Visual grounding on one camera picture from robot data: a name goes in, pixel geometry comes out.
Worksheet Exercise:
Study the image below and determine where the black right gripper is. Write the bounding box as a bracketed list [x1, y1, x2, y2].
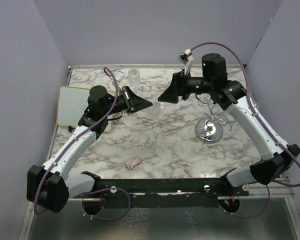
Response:
[158, 69, 213, 104]

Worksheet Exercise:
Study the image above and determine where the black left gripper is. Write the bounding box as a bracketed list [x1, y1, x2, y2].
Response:
[102, 85, 153, 117]

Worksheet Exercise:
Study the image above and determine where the clear wine glass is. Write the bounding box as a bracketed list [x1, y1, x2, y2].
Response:
[146, 102, 164, 120]
[127, 69, 141, 87]

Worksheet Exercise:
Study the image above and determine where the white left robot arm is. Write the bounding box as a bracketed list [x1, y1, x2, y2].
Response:
[26, 85, 153, 215]

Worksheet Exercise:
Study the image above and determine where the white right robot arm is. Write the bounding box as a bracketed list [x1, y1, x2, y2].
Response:
[158, 53, 300, 196]

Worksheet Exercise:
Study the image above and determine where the chrome wine glass rack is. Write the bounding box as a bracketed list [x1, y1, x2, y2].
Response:
[194, 94, 237, 144]

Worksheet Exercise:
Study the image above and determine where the small red white card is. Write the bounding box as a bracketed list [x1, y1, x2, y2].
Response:
[125, 156, 142, 170]

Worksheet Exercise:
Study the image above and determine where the yellow framed whiteboard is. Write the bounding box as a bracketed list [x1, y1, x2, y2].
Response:
[55, 85, 116, 133]

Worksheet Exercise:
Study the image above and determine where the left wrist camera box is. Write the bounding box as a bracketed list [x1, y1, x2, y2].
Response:
[115, 71, 125, 82]

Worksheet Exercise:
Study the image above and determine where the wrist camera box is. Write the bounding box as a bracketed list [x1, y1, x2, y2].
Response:
[115, 71, 125, 82]
[178, 49, 194, 74]

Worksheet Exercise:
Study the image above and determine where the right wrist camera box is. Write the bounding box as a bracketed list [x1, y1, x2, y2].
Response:
[178, 49, 194, 74]

